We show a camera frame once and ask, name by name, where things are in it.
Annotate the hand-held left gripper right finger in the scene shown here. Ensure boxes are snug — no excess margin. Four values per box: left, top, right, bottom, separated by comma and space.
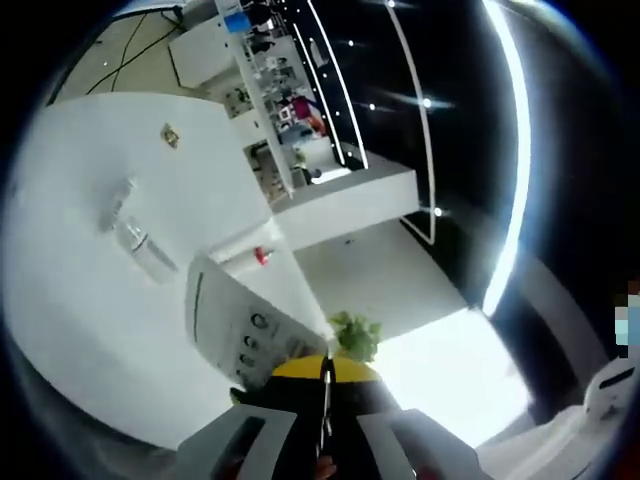
327, 356, 484, 480

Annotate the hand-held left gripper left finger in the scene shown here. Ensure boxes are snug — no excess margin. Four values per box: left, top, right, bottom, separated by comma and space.
174, 356, 330, 480

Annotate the green skincare sachet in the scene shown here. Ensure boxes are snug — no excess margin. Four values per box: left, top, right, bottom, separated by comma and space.
183, 252, 336, 451

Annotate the white bottle with red collar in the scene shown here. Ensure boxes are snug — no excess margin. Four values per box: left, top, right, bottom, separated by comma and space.
208, 243, 275, 277

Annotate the clear skincare bottle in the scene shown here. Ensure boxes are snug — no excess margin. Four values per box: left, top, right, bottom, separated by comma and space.
113, 215, 180, 285

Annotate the white tube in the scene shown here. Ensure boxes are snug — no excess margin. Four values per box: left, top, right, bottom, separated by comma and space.
98, 175, 140, 232

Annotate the person's left hand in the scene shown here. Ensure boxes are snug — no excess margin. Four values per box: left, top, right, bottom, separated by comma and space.
315, 452, 342, 480

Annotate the green potted plant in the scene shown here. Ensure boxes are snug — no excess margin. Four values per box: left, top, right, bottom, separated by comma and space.
327, 310, 385, 364

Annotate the person in white shirt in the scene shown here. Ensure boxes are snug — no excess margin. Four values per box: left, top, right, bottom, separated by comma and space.
472, 399, 640, 480

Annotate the long white counter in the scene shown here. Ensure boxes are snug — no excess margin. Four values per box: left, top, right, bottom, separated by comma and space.
167, 0, 420, 251

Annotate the white worn device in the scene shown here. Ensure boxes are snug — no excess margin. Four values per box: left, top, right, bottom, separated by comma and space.
582, 364, 640, 436

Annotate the small gold packet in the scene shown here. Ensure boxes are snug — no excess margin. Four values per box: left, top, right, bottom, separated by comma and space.
159, 122, 182, 150

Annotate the black floor cable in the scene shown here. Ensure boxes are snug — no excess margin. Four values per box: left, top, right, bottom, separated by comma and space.
84, 9, 181, 96

